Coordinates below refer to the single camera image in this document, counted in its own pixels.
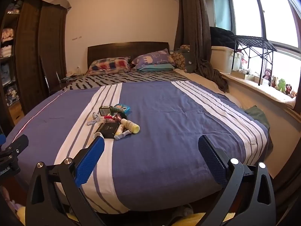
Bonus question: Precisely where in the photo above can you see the dark green cloth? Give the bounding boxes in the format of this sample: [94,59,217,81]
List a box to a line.
[245,106,271,129]

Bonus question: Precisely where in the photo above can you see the purple elephant print pillow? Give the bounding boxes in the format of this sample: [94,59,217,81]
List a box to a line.
[132,49,176,70]

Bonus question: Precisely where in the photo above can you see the pink green chenille bundle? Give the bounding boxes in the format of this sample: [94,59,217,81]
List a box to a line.
[105,113,128,123]

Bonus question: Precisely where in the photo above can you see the black padded jacket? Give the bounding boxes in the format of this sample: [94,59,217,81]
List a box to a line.
[209,27,237,50]

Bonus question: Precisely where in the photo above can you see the black box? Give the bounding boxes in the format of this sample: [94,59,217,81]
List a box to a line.
[94,122,120,139]

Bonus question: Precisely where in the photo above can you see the grey slipper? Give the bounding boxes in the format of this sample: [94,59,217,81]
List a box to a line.
[169,205,194,224]

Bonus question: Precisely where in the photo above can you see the teal pillow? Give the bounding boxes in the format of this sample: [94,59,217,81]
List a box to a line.
[136,63,175,72]

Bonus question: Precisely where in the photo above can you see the teal roller blind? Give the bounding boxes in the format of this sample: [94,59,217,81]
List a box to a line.
[211,0,232,31]

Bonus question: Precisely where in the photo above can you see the green frog plush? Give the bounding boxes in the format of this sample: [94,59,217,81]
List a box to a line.
[278,78,287,94]

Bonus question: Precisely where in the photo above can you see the plaid pillow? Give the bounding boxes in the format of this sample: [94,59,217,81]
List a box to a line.
[86,56,131,75]

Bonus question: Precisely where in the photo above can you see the grey zebra pattern sheet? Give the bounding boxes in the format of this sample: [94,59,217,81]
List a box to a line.
[50,68,189,96]

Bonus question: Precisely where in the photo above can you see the metal frame chair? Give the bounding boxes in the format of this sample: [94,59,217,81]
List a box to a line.
[39,55,62,96]

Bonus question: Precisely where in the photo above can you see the brown curtain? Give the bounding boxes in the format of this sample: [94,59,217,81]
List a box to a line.
[174,0,230,93]

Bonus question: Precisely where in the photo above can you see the blue white striped blanket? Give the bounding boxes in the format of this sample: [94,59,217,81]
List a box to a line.
[6,80,270,215]

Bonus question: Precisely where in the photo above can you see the white storage box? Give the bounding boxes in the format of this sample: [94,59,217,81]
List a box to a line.
[211,46,244,74]

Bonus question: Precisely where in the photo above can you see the dark green plush cushion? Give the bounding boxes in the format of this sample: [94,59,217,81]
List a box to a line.
[175,45,196,73]

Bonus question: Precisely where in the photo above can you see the yellow plastic bottle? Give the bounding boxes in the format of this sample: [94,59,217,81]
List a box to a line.
[120,118,141,133]

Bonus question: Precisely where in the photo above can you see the tangled bedside cables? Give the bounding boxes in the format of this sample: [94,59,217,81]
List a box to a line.
[60,74,78,84]

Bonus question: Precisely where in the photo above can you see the brown patterned cushion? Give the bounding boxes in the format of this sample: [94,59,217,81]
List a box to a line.
[170,50,189,72]

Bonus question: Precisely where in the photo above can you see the black folding rack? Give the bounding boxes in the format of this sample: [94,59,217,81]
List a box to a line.
[229,34,278,86]

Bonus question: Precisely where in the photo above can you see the clear plastic wrapper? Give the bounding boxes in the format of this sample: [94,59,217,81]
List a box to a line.
[87,112,101,126]

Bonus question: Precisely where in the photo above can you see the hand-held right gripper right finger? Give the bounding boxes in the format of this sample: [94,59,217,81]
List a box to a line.
[198,135,277,226]

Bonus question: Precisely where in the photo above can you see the blue snack packet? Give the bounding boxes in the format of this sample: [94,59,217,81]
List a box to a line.
[113,104,131,113]

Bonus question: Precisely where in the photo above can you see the dark green small box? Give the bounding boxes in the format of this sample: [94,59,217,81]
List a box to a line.
[99,105,113,116]

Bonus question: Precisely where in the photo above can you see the dark wooden wardrobe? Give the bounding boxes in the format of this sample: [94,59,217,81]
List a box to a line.
[14,0,68,116]

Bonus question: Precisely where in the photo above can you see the white squeeze tube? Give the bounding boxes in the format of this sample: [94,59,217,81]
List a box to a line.
[114,129,132,140]

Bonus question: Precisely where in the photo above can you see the open shelf with clothes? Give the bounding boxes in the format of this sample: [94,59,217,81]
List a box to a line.
[0,5,21,123]

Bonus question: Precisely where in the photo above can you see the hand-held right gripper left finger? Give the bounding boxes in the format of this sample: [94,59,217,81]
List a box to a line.
[25,135,106,226]

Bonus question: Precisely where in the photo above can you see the window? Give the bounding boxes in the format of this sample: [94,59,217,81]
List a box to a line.
[210,0,301,57]

